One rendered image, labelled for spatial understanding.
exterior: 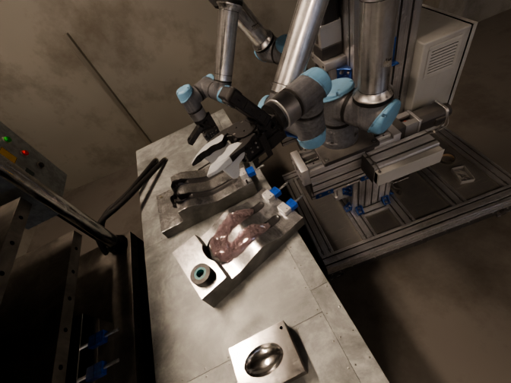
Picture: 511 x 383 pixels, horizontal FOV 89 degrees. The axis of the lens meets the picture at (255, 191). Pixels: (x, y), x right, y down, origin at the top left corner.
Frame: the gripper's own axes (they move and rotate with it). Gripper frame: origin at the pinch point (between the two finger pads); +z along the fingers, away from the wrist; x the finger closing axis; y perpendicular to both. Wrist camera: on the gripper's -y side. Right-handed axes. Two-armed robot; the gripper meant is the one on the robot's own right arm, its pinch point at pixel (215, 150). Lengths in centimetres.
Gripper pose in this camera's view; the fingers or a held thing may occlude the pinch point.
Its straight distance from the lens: 141.0
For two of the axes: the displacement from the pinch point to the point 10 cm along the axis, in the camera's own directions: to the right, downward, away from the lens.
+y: 8.8, -4.8, -0.1
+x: -3.3, -6.1, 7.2
